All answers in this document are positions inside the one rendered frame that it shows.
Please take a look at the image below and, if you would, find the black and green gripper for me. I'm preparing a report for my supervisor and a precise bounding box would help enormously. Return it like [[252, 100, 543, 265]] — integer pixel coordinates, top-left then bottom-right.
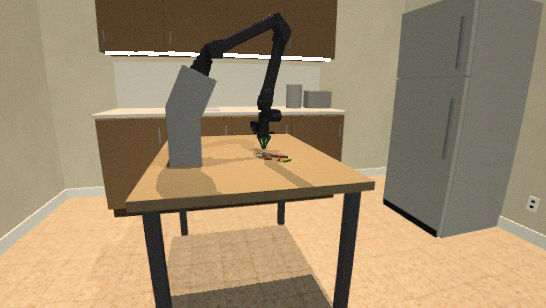
[[253, 122, 274, 149]]

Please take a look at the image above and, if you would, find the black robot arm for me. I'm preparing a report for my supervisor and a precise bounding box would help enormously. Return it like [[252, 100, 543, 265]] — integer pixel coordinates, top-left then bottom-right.
[[190, 12, 291, 132]]

